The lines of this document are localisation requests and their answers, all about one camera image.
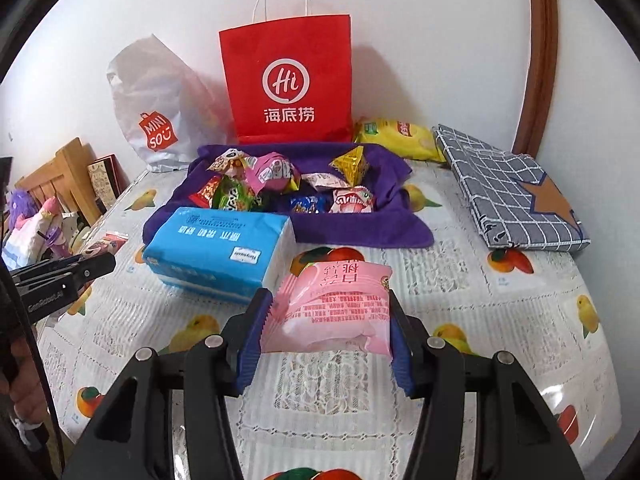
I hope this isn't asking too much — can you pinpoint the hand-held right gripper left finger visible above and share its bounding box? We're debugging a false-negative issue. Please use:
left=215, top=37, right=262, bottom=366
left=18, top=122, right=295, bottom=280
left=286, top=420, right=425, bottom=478
left=60, top=287, right=275, bottom=480

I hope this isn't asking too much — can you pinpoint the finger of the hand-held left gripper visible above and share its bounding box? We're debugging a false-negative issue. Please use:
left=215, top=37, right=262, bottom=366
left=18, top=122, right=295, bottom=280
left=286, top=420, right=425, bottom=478
left=30, top=251, right=117, bottom=307
left=9, top=255, right=86, bottom=286

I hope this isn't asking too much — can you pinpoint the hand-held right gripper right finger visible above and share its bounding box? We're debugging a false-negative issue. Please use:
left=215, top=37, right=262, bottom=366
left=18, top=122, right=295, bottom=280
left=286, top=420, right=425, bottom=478
left=387, top=295, right=586, bottom=480

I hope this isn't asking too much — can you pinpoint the large pink snack packet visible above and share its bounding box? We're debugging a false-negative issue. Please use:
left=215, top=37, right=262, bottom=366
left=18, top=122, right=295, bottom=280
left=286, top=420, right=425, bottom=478
left=260, top=259, right=393, bottom=357

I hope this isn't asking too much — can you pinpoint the blue tissue pack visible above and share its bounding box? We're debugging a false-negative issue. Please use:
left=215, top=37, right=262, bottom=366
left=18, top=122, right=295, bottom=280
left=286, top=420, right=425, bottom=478
left=142, top=206, right=297, bottom=305

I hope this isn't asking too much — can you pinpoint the purple towel covered tray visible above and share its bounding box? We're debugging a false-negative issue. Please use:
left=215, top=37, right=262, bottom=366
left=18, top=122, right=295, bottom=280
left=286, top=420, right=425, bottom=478
left=142, top=142, right=435, bottom=248

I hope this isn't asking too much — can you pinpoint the red orange snack packet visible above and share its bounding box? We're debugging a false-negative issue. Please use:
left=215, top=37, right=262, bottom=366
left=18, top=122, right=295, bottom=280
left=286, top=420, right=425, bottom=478
left=189, top=175, right=223, bottom=207

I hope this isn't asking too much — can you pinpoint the green snack packet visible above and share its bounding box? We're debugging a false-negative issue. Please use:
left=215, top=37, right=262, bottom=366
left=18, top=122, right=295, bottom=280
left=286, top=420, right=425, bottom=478
left=211, top=177, right=262, bottom=211

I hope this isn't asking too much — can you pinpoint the blue snack packet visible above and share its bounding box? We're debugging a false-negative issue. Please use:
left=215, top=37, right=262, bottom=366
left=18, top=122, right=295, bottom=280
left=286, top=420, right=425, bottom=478
left=289, top=194, right=332, bottom=214

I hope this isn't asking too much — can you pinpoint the pink white strawberry snack packet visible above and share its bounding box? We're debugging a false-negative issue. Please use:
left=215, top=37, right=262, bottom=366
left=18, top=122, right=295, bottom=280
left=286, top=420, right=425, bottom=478
left=330, top=186, right=377, bottom=214

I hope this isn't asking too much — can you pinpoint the round pink snack packet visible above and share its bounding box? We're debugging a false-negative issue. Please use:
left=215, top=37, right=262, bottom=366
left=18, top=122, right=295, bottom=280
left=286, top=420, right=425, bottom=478
left=249, top=152, right=301, bottom=193

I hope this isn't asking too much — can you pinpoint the red white panda snack packet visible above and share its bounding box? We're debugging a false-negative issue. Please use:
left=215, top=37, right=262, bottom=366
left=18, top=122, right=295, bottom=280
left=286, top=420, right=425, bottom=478
left=207, top=147, right=251, bottom=178

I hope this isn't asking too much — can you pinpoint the white red strip snack packet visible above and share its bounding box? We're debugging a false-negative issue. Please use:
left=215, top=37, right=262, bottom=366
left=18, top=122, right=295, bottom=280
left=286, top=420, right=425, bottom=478
left=301, top=172, right=342, bottom=192

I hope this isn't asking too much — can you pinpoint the yellow snack packet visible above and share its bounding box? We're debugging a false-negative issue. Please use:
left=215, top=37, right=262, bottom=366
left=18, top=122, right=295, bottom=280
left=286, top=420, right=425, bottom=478
left=329, top=144, right=372, bottom=188

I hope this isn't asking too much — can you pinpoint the person's left hand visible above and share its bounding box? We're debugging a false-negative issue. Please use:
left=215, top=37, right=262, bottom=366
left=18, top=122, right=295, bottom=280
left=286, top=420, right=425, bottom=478
left=0, top=335, right=51, bottom=426

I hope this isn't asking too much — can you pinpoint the pink dark snack packet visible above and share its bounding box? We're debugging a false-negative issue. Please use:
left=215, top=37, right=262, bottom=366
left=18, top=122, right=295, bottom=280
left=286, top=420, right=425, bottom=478
left=80, top=231, right=129, bottom=262

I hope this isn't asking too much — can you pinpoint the pink white plush toy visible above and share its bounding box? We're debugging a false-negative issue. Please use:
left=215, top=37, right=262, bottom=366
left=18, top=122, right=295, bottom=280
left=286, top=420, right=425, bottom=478
left=0, top=197, right=71, bottom=266

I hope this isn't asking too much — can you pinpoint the purple plush toy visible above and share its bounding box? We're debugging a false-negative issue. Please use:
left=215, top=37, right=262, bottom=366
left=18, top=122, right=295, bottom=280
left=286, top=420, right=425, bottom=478
left=6, top=187, right=40, bottom=231

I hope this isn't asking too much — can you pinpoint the patterned book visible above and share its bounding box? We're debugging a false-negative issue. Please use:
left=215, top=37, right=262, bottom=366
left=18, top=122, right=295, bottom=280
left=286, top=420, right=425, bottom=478
left=87, top=155, right=130, bottom=213

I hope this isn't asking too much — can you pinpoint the fruit print tablecloth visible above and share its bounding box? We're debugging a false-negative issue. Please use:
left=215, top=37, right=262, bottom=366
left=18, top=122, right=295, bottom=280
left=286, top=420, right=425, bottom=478
left=35, top=160, right=623, bottom=480

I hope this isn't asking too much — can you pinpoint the white plastic bag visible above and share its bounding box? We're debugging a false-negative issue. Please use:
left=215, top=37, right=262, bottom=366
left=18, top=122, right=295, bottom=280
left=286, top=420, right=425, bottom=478
left=106, top=34, right=236, bottom=173

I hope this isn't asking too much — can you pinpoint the folded checkered cloth with star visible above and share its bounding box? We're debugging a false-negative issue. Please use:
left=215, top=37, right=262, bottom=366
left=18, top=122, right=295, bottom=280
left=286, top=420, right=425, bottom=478
left=432, top=124, right=592, bottom=252

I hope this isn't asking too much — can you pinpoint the yellow chips bag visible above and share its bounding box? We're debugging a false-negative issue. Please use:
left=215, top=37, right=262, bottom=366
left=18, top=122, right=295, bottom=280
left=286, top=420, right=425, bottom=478
left=354, top=119, right=447, bottom=163

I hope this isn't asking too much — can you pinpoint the red paper bag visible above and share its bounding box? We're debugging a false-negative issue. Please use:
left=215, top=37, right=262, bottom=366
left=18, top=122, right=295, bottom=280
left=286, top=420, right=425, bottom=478
left=218, top=0, right=355, bottom=145

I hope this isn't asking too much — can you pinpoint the brown wooden door frame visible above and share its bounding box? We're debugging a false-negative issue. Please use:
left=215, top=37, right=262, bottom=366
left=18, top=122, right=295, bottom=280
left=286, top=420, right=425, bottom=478
left=512, top=0, right=558, bottom=158

